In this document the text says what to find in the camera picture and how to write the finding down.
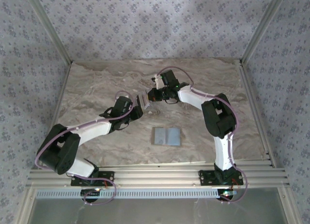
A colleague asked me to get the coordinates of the small grey box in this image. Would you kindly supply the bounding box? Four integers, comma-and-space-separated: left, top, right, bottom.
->
136, 90, 151, 110

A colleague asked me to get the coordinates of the white credit card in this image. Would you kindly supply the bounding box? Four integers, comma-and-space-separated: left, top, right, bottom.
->
141, 91, 149, 109

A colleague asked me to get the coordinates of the grey card holder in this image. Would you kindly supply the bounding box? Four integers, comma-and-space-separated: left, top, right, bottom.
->
151, 127, 182, 146

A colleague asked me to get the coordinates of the black controller board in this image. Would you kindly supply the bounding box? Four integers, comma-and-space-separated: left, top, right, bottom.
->
81, 189, 101, 201
217, 189, 237, 202

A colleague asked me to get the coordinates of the white right camera mount bracket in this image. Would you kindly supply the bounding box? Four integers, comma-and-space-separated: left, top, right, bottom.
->
152, 75, 162, 90

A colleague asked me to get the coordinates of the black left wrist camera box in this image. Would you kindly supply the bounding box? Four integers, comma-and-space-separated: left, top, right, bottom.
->
113, 96, 134, 116

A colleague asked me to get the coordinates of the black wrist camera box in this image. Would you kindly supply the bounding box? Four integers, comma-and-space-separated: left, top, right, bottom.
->
160, 70, 179, 89
113, 96, 134, 116

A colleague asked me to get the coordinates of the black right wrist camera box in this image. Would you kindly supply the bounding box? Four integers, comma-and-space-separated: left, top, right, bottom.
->
160, 70, 179, 89

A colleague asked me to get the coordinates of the aluminium mounting rail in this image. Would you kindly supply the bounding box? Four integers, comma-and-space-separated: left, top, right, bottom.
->
25, 160, 290, 189

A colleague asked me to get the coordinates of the aluminium table side rail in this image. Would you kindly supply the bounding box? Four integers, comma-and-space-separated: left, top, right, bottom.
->
46, 61, 74, 173
237, 60, 277, 168

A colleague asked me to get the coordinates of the grey slotted cable duct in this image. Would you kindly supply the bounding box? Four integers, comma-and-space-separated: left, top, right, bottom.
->
36, 188, 237, 200

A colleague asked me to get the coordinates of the aluminium corner post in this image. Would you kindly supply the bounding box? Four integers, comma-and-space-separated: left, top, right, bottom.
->
241, 0, 290, 64
24, 0, 73, 64

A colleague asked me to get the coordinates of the aluminium lower frame beam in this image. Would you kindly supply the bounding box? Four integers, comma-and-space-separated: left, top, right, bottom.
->
14, 187, 37, 224
278, 187, 302, 224

